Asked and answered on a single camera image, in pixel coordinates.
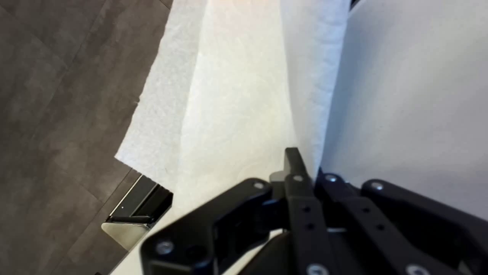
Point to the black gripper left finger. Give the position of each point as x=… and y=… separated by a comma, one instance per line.
x=229, y=223

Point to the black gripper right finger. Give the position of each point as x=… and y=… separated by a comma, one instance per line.
x=406, y=223

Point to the white paper towel sheet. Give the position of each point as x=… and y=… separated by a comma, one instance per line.
x=229, y=100

